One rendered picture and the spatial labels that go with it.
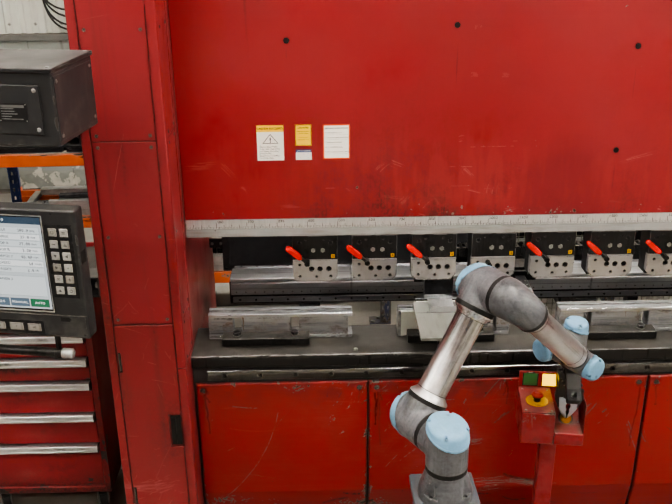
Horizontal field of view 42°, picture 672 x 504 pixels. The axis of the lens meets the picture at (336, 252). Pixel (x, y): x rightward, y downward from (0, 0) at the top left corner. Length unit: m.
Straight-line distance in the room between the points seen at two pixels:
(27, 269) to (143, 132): 0.54
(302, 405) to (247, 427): 0.21
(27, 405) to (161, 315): 0.90
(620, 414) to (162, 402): 1.59
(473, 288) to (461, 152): 0.58
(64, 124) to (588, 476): 2.20
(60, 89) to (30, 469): 1.89
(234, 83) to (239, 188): 0.34
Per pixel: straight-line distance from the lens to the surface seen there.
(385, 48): 2.74
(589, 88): 2.88
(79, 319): 2.37
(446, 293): 3.05
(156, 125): 2.60
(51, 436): 3.61
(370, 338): 3.06
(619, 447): 3.35
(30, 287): 2.39
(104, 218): 2.72
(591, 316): 3.19
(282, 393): 3.05
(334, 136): 2.79
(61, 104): 2.24
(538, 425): 2.92
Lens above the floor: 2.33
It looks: 23 degrees down
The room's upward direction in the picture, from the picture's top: 1 degrees counter-clockwise
